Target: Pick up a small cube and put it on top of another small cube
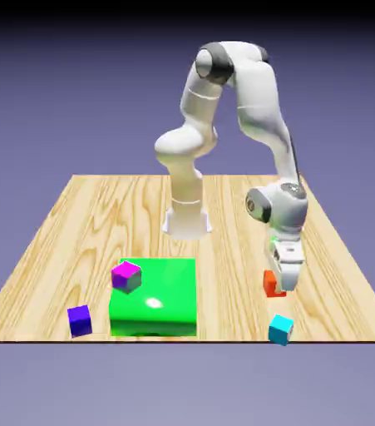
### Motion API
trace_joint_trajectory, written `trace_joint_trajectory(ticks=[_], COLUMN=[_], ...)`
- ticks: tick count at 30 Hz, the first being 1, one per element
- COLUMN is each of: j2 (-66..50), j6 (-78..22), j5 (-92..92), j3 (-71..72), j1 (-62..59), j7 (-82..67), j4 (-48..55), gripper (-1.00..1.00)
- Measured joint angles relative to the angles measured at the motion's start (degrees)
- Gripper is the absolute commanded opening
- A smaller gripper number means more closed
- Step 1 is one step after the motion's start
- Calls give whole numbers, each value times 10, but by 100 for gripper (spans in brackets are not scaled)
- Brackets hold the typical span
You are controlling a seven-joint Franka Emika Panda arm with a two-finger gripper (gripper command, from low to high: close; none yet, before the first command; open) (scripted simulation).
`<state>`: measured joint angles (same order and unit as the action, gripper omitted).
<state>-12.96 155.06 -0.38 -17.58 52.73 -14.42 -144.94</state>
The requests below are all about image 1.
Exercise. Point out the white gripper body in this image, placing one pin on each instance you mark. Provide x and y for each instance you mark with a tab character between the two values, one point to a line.
289	270

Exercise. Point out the small orange cube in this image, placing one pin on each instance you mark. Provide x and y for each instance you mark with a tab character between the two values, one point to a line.
269	282

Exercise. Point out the small magenta cube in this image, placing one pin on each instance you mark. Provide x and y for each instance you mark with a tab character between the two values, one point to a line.
125	274

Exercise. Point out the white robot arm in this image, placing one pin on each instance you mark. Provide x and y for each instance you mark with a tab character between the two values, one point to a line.
260	100

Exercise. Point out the small cyan cube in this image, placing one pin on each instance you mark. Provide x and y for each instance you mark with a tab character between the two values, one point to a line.
280	328

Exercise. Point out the large green box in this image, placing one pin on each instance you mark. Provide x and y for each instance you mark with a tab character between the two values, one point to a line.
160	299

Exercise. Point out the small purple cube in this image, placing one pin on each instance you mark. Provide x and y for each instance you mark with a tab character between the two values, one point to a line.
80	321

